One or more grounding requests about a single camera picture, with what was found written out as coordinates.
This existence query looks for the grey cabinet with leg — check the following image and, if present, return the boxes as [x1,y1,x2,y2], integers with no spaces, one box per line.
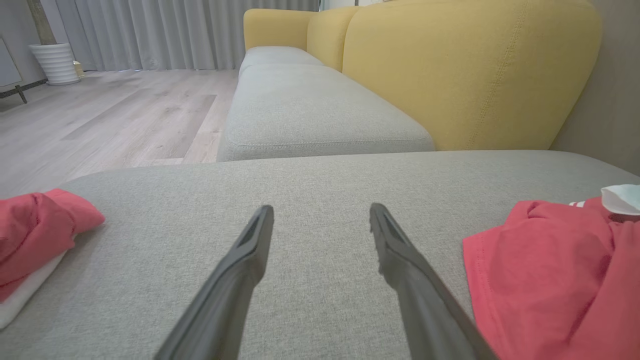
[0,37,29,104]

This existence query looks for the red shorts with white stripe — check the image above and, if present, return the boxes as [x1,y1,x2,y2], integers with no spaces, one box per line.
[0,188,106,330]

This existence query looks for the red Bulls basketball jersey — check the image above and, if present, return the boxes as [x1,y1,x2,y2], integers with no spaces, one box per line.
[462,184,640,360]

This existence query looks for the brown tree trunk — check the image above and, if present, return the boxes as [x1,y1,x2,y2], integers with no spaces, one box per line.
[26,0,57,46]

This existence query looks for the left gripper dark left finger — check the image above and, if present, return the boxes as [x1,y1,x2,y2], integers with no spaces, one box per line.
[152,205,275,360]

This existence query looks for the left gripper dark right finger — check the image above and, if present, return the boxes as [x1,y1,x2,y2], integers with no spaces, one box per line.
[369,202,499,360]

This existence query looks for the white ribbed plant pot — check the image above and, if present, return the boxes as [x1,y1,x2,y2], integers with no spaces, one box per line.
[28,42,81,86]

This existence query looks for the yellow sofa armrest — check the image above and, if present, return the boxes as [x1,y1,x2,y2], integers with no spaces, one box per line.
[243,8,321,51]

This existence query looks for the wide yellow sofa back cushion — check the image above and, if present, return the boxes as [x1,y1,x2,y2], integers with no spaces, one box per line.
[342,0,603,151]

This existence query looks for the narrow yellow sofa back cushion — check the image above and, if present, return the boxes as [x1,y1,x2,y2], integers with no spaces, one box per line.
[306,6,362,74]

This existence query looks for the grey pleated curtain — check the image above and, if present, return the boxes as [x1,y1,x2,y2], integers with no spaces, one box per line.
[40,0,321,72]

